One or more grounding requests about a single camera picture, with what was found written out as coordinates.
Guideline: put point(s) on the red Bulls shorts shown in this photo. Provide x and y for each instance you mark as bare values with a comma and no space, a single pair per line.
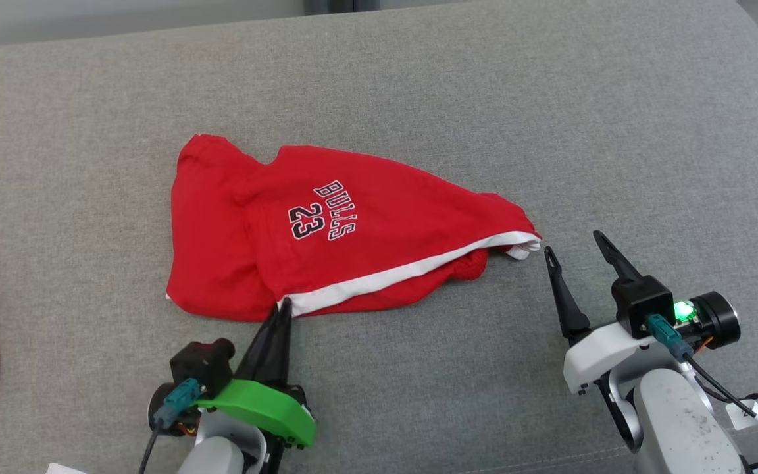
385,197

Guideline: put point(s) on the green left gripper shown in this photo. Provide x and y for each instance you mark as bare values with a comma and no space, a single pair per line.
260,408

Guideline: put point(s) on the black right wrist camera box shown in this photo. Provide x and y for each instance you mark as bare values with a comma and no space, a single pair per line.
642,303

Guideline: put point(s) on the grey fabric sofa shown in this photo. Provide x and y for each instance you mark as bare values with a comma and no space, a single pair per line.
418,395

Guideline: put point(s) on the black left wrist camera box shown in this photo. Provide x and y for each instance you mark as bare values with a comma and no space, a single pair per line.
201,362

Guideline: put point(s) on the grey metal post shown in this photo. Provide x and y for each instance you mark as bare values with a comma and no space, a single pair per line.
366,4
329,6

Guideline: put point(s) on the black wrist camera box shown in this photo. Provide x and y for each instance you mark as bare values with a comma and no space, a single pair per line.
642,303
201,362

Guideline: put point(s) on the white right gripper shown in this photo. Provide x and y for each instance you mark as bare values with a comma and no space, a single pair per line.
599,355

